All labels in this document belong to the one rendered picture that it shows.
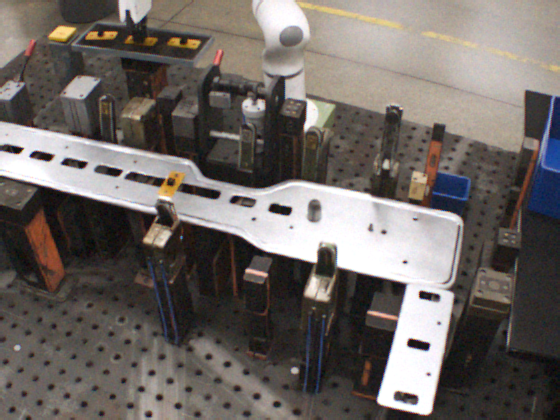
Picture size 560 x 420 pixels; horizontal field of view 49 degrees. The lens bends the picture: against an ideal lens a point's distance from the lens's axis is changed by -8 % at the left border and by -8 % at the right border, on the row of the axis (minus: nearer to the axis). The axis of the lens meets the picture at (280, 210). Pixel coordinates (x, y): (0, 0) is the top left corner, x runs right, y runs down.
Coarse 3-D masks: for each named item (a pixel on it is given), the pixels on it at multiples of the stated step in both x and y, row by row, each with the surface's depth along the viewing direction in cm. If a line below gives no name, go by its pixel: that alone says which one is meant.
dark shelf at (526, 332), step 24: (528, 96) 172; (528, 120) 164; (528, 192) 144; (528, 216) 139; (528, 240) 134; (552, 240) 134; (528, 264) 129; (552, 264) 129; (528, 288) 124; (552, 288) 124; (528, 312) 120; (552, 312) 120; (528, 336) 116; (552, 336) 116; (528, 360) 115; (552, 360) 113
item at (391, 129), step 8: (392, 104) 137; (392, 112) 134; (400, 112) 136; (384, 120) 138; (392, 120) 134; (400, 120) 137; (384, 128) 139; (392, 128) 140; (400, 128) 139; (384, 136) 140; (392, 136) 141; (384, 144) 142; (392, 144) 142; (384, 152) 144; (392, 152) 142; (392, 160) 143; (392, 168) 144; (392, 176) 145
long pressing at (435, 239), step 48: (48, 144) 162; (96, 144) 161; (96, 192) 149; (144, 192) 149; (240, 192) 149; (288, 192) 149; (336, 192) 148; (288, 240) 138; (336, 240) 138; (384, 240) 138; (432, 240) 138
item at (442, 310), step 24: (408, 288) 129; (432, 288) 129; (408, 312) 125; (432, 312) 125; (408, 336) 121; (432, 336) 120; (408, 360) 117; (432, 360) 117; (384, 384) 113; (408, 384) 113; (432, 384) 113; (408, 408) 110
